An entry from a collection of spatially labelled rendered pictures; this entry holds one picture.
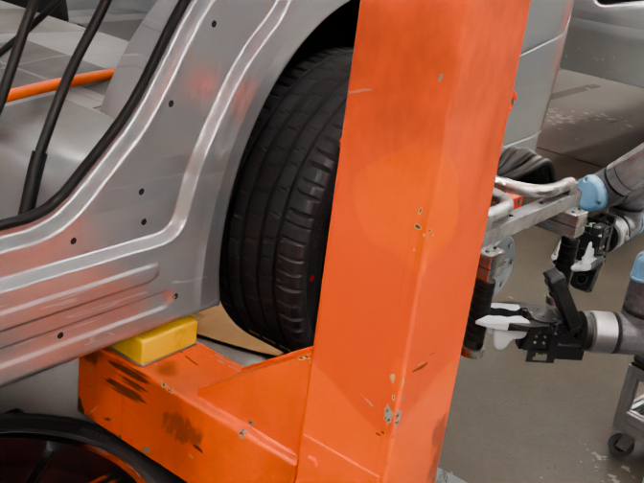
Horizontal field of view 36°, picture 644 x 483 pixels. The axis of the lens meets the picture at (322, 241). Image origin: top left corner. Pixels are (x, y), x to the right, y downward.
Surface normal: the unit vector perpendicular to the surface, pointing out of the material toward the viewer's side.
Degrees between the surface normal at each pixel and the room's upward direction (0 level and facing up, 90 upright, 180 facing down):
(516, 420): 0
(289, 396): 90
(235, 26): 90
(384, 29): 90
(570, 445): 0
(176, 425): 90
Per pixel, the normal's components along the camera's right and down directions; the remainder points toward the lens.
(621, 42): -0.34, 0.47
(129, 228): 0.77, 0.33
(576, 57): -0.51, 0.56
